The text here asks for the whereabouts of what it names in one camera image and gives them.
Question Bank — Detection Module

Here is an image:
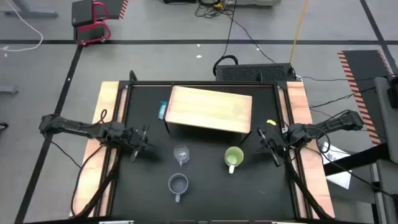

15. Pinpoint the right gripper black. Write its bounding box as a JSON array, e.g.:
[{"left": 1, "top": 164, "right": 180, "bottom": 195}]
[{"left": 255, "top": 126, "right": 295, "bottom": 167}]

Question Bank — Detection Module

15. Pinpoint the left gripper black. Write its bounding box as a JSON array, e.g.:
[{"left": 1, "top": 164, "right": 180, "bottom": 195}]
[{"left": 121, "top": 124, "right": 160, "bottom": 162}]

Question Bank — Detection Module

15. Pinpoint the clear plastic cup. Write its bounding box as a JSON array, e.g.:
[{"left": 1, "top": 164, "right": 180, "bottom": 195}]
[{"left": 173, "top": 144, "right": 190, "bottom": 168}]

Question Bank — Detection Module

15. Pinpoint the green and white mug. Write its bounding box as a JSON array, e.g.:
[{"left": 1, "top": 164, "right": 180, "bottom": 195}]
[{"left": 223, "top": 146, "right": 245, "bottom": 174}]

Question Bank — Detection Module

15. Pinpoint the grey mug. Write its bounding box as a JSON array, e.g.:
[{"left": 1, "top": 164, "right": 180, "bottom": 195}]
[{"left": 167, "top": 172, "right": 190, "bottom": 203}]

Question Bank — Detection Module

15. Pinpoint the wooden shelf with black legs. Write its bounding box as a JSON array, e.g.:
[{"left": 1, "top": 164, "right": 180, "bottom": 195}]
[{"left": 164, "top": 85, "right": 253, "bottom": 147}]

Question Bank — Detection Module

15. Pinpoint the blue cloth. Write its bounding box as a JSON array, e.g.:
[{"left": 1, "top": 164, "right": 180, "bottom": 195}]
[{"left": 157, "top": 100, "right": 168, "bottom": 121}]

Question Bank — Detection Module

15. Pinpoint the wooden table side panel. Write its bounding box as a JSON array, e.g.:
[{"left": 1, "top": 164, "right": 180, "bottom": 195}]
[
  {"left": 70, "top": 81, "right": 128, "bottom": 218},
  {"left": 278, "top": 81, "right": 336, "bottom": 218}
]

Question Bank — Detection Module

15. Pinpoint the black computer case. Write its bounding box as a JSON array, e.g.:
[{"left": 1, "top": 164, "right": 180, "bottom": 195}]
[{"left": 215, "top": 63, "right": 296, "bottom": 82}]

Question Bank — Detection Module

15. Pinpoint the white paper sheet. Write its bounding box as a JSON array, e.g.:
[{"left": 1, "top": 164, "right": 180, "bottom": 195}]
[{"left": 320, "top": 141, "right": 352, "bottom": 190}]

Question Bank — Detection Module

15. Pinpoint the black metal beam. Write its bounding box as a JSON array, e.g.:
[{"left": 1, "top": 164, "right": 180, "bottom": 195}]
[{"left": 323, "top": 143, "right": 391, "bottom": 175}]

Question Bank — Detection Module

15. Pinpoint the grey metal cart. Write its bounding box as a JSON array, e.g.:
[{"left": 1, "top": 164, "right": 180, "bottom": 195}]
[{"left": 369, "top": 76, "right": 398, "bottom": 224}]

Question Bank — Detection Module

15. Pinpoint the large black striped-edge mat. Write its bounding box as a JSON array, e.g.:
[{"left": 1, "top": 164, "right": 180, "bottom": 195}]
[{"left": 338, "top": 49, "right": 394, "bottom": 146}]

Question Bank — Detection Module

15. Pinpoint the black device on cart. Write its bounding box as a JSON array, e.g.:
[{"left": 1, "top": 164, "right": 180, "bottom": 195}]
[{"left": 386, "top": 73, "right": 398, "bottom": 109}]

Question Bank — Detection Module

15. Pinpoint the small black striped-edge mat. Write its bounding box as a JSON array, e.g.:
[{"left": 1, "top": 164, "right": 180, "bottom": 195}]
[{"left": 93, "top": 0, "right": 129, "bottom": 20}]

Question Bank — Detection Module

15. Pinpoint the grey equipment box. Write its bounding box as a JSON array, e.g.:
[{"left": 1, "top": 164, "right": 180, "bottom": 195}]
[{"left": 225, "top": 0, "right": 282, "bottom": 7}]

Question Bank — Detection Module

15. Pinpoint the red and black cart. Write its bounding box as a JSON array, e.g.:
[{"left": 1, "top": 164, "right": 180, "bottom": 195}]
[{"left": 71, "top": 0, "right": 112, "bottom": 46}]

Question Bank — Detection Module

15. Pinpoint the short grey desk foot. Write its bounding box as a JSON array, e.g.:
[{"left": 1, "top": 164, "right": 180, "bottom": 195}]
[{"left": 0, "top": 85, "right": 19, "bottom": 95}]

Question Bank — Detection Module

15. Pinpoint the long grey desk foot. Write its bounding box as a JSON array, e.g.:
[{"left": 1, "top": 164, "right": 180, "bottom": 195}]
[{"left": 0, "top": 0, "right": 58, "bottom": 18}]

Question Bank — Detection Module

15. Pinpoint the black arm cable harness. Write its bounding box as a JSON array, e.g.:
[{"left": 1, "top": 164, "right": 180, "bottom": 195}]
[
  {"left": 70, "top": 108, "right": 122, "bottom": 218},
  {"left": 284, "top": 152, "right": 332, "bottom": 220}
]

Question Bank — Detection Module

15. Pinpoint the black aluminium table frame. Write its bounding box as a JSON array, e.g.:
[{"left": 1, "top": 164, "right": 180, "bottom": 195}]
[{"left": 93, "top": 70, "right": 315, "bottom": 224}]

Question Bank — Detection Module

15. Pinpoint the black looped floor cable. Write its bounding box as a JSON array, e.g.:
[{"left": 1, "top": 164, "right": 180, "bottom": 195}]
[{"left": 212, "top": 12, "right": 239, "bottom": 77}]

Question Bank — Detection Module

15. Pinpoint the yellow cable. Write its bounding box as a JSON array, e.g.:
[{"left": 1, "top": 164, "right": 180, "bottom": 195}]
[{"left": 289, "top": 0, "right": 309, "bottom": 65}]

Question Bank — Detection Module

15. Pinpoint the tangled black cable bundle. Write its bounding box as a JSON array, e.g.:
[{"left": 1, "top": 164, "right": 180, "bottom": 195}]
[{"left": 194, "top": 0, "right": 237, "bottom": 19}]

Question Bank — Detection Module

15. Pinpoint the white cable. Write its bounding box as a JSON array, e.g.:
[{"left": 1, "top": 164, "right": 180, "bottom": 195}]
[{"left": 0, "top": 0, "right": 44, "bottom": 52}]

